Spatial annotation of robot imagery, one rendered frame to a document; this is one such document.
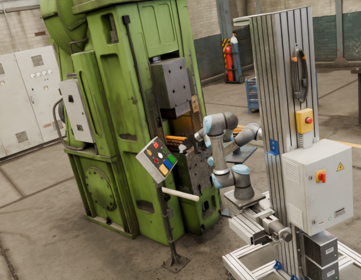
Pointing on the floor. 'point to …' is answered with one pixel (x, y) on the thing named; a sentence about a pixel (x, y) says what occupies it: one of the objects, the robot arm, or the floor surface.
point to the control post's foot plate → (175, 263)
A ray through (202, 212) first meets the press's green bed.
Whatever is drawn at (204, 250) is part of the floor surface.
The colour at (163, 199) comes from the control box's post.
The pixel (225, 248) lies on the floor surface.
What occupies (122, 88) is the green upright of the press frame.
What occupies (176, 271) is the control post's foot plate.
